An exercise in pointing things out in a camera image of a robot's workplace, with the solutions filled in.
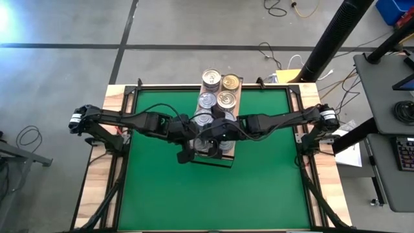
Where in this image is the grey metal table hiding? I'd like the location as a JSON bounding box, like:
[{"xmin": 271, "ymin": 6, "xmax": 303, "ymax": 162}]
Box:
[{"xmin": 0, "ymin": 131, "xmax": 53, "ymax": 233}]

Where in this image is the coiled black cable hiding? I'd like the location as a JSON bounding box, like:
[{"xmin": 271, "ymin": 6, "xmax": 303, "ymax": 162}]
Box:
[{"xmin": 393, "ymin": 100, "xmax": 414, "ymax": 126}]

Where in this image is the wooden shelf black frame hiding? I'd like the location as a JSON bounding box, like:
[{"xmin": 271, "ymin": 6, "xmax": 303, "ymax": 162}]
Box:
[{"xmin": 189, "ymin": 77, "xmax": 243, "ymax": 169}]

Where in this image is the yellow floor cable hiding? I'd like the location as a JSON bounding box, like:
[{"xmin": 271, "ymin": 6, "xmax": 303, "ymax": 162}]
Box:
[{"xmin": 290, "ymin": 1, "xmax": 321, "ymax": 19}]

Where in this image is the black tower fan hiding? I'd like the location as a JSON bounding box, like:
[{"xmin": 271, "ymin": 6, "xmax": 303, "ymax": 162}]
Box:
[{"xmin": 296, "ymin": 0, "xmax": 376, "ymax": 83}]

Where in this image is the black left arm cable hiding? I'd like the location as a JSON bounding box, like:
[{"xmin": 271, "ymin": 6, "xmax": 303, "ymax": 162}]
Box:
[{"xmin": 135, "ymin": 102, "xmax": 186, "ymax": 123}]

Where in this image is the white floor cable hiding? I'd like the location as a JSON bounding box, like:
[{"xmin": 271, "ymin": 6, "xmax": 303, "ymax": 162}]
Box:
[{"xmin": 287, "ymin": 54, "xmax": 334, "ymax": 81}]

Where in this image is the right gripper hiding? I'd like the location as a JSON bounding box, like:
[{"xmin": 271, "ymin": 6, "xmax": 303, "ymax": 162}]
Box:
[{"xmin": 206, "ymin": 105, "xmax": 241, "ymax": 153}]

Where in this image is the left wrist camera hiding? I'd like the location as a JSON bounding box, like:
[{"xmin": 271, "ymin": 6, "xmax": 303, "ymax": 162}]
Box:
[{"xmin": 177, "ymin": 142, "xmax": 197, "ymax": 164}]

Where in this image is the red-label can silver lid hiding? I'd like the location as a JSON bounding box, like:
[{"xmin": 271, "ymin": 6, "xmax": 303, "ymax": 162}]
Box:
[{"xmin": 201, "ymin": 67, "xmax": 223, "ymax": 91}]

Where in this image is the black floor cable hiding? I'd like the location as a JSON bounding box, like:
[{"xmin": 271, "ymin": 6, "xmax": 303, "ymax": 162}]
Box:
[
  {"xmin": 15, "ymin": 125, "xmax": 43, "ymax": 153},
  {"xmin": 257, "ymin": 41, "xmax": 283, "ymax": 71},
  {"xmin": 262, "ymin": 0, "xmax": 289, "ymax": 17}
]

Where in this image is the black aluminium rig frame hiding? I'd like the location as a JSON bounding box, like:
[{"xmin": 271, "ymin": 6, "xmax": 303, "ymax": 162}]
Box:
[{"xmin": 69, "ymin": 77, "xmax": 353, "ymax": 233}]

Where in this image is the blue plastic bin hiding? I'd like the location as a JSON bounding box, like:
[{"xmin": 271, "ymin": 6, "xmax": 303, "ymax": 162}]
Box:
[{"xmin": 375, "ymin": 0, "xmax": 414, "ymax": 27}]

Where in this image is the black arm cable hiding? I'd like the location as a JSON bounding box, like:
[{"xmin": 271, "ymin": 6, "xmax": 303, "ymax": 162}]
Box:
[
  {"xmin": 135, "ymin": 102, "xmax": 186, "ymax": 123},
  {"xmin": 235, "ymin": 106, "xmax": 320, "ymax": 142}
]

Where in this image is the grey desk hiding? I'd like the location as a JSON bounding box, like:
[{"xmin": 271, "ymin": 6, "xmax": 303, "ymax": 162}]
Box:
[
  {"xmin": 353, "ymin": 51, "xmax": 414, "ymax": 136},
  {"xmin": 364, "ymin": 132, "xmax": 414, "ymax": 214}
]

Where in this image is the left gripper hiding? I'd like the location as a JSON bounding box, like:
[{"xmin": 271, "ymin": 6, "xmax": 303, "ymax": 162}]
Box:
[{"xmin": 168, "ymin": 113, "xmax": 210, "ymax": 143}]

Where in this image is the black tablet screen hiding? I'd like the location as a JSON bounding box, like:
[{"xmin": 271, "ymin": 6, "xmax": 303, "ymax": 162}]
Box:
[{"xmin": 392, "ymin": 73, "xmax": 414, "ymax": 92}]

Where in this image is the black desk leg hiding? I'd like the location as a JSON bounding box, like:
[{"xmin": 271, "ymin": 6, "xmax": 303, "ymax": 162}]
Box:
[{"xmin": 332, "ymin": 118, "xmax": 378, "ymax": 155}]

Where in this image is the yellow box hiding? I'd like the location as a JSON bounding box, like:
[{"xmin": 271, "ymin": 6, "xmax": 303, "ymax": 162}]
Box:
[{"xmin": 275, "ymin": 68, "xmax": 303, "ymax": 84}]

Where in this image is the green table mat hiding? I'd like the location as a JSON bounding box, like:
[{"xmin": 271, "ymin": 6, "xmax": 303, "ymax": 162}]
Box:
[{"xmin": 118, "ymin": 87, "xmax": 311, "ymax": 231}]

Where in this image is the gold-lid tin can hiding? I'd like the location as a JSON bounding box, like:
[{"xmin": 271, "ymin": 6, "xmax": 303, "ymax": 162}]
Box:
[{"xmin": 221, "ymin": 73, "xmax": 241, "ymax": 91}]

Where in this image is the red box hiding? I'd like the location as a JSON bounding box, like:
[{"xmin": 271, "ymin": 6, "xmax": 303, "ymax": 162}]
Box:
[{"xmin": 396, "ymin": 12, "xmax": 414, "ymax": 30}]

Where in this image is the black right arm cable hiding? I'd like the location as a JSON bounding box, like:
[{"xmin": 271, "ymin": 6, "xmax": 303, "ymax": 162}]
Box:
[{"xmin": 235, "ymin": 106, "xmax": 320, "ymax": 142}]

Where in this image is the black keyboard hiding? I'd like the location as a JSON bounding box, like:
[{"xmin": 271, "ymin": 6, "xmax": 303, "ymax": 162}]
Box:
[{"xmin": 393, "ymin": 136, "xmax": 414, "ymax": 172}]

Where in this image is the white paper sheet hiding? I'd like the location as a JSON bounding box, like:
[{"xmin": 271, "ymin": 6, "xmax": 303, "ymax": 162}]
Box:
[{"xmin": 328, "ymin": 128, "xmax": 363, "ymax": 168}]

